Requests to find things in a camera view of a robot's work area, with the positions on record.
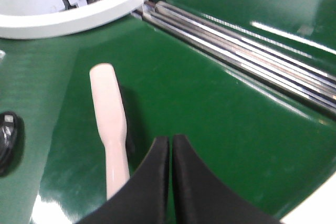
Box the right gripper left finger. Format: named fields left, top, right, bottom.
left=78, top=136, right=169, bottom=223

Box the white outer conveyor rim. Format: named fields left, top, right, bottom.
left=280, top=173, right=335, bottom=223

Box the right steel roller strip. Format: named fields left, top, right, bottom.
left=132, top=1, right=335, bottom=115

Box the pink hand brush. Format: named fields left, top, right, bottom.
left=89, top=63, right=130, bottom=199

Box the bagged black cable bundle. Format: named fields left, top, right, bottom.
left=0, top=111, right=19, bottom=175

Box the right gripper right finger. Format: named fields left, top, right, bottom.
left=172, top=134, right=280, bottom=223

